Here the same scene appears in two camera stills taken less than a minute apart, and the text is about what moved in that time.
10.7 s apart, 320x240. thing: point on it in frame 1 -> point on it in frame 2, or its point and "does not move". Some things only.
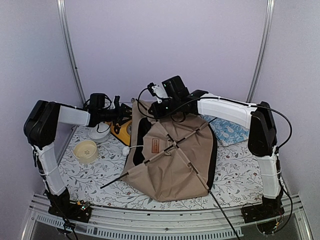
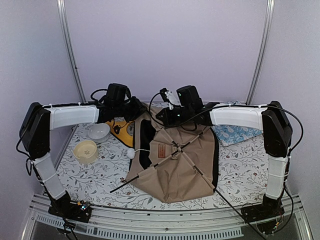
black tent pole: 202,180 -> 204,177
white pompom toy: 125,150 -> 131,153
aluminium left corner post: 70,54 does not move
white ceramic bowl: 100,133 does not move
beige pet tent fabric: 171,158 does not move
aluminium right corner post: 269,22 does not move
